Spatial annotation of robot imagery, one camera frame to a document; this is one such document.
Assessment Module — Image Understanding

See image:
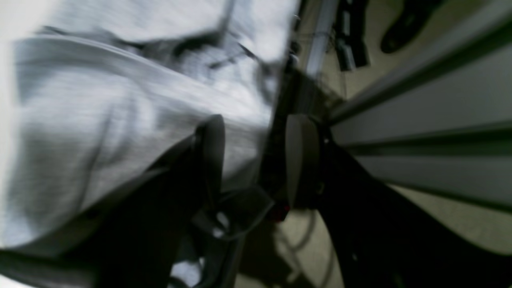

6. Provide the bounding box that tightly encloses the aluminium frame rail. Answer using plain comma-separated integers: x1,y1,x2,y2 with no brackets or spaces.
326,0,512,211

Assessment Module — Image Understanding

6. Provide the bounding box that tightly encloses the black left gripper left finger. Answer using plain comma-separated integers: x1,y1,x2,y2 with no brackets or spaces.
1,114,225,288

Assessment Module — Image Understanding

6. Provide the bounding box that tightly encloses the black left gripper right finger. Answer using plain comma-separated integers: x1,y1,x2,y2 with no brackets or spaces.
285,114,512,288

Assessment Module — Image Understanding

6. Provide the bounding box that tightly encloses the grey T-shirt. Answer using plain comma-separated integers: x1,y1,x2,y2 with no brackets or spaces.
1,0,298,246

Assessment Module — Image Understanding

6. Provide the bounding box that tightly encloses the black shoe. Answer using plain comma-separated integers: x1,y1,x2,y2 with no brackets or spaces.
380,0,444,54

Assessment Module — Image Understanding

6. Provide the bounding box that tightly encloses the black power strip box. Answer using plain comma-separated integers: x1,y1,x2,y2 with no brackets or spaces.
333,0,369,72

